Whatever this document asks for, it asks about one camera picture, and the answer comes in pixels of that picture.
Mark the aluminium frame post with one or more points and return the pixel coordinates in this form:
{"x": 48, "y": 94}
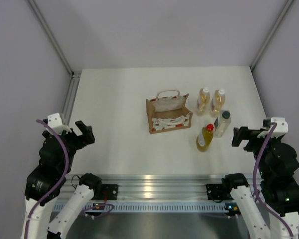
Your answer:
{"x": 49, "y": 34}
{"x": 288, "y": 4}

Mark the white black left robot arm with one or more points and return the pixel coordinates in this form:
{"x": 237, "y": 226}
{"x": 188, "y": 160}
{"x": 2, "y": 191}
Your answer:
{"x": 44, "y": 183}

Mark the amber bottle white cap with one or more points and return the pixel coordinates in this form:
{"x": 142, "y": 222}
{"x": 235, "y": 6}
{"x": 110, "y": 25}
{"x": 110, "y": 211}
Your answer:
{"x": 203, "y": 100}
{"x": 217, "y": 102}

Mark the burlap watermelon print bag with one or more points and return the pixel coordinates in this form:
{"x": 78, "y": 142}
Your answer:
{"x": 168, "y": 112}

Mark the white slotted cable duct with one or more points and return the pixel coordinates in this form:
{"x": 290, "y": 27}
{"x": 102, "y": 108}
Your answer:
{"x": 170, "y": 207}

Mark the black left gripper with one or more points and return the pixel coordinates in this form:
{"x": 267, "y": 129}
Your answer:
{"x": 87, "y": 137}

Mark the yellow bottle red cap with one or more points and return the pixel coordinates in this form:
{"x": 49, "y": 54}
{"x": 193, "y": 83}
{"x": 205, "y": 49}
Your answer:
{"x": 205, "y": 137}

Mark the clear bottle grey cap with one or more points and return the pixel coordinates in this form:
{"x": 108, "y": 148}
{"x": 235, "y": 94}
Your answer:
{"x": 221, "y": 123}

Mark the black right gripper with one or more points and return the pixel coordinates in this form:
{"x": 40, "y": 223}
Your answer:
{"x": 243, "y": 133}

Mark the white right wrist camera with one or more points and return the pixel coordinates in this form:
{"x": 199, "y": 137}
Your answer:
{"x": 278, "y": 124}

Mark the aluminium frame post left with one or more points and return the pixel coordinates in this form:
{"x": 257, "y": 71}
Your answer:
{"x": 49, "y": 34}

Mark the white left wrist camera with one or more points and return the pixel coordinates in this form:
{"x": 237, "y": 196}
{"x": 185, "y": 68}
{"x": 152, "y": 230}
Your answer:
{"x": 57, "y": 123}

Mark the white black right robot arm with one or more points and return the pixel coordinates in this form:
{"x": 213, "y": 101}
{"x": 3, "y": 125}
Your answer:
{"x": 271, "y": 209}

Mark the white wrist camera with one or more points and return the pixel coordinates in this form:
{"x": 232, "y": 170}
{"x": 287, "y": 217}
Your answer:
{"x": 278, "y": 124}
{"x": 57, "y": 123}

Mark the aluminium frame post right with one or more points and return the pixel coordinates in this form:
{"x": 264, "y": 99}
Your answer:
{"x": 288, "y": 4}

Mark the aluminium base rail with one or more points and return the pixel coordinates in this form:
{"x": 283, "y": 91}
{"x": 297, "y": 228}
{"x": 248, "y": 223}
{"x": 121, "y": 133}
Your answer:
{"x": 162, "y": 188}

